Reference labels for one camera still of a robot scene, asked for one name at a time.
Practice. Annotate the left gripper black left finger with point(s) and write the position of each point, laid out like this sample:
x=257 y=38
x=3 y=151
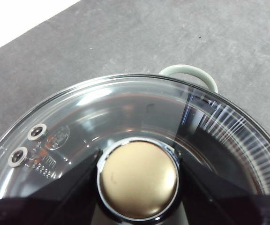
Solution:
x=55 y=206

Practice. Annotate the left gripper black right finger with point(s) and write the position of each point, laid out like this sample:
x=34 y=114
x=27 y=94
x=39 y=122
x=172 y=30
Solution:
x=219 y=204

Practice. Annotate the glass lid with green knob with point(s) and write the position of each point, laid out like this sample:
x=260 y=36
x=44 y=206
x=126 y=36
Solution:
x=137 y=178

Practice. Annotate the sage green electric pot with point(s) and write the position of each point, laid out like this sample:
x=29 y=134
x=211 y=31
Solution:
x=207 y=78

